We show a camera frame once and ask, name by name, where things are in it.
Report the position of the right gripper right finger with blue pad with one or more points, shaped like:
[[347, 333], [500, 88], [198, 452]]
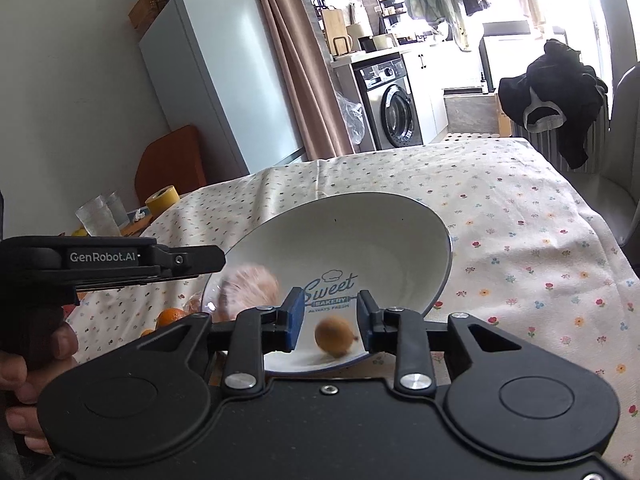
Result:
[[401, 333]]

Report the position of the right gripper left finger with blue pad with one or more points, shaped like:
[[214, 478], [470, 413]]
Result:
[[257, 332]]

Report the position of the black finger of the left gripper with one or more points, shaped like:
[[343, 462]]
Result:
[[187, 262]]

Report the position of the peeled pomelo wedge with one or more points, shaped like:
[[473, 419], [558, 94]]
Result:
[[245, 287]]

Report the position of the brown longan fruit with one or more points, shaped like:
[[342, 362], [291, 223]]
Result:
[[334, 336]]

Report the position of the pomelo piece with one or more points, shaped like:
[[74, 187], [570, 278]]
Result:
[[193, 305]]

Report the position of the person left hand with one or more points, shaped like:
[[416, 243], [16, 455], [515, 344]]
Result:
[[28, 384]]

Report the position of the yellow tape roll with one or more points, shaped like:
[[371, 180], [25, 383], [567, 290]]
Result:
[[162, 200]]

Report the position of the clear drinking glass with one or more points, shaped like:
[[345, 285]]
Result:
[[97, 218]]

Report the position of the orange chair back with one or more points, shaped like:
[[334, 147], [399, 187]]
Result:
[[174, 159]]

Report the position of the white bowl blue rim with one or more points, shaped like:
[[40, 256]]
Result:
[[390, 245]]

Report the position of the floral white tablecloth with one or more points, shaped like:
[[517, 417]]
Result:
[[530, 256]]

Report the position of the pink brown curtain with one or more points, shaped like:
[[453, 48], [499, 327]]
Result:
[[310, 90]]

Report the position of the white refrigerator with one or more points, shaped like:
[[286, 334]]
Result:
[[212, 66]]

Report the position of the silver washing machine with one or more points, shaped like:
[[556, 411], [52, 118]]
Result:
[[387, 98]]

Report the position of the grey dining chair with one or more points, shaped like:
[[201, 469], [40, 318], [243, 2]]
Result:
[[614, 191]]

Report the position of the wooden cutting board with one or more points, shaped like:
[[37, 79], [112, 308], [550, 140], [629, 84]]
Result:
[[335, 31]]

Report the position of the black clothes pile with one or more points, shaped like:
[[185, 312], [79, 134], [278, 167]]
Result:
[[557, 92]]

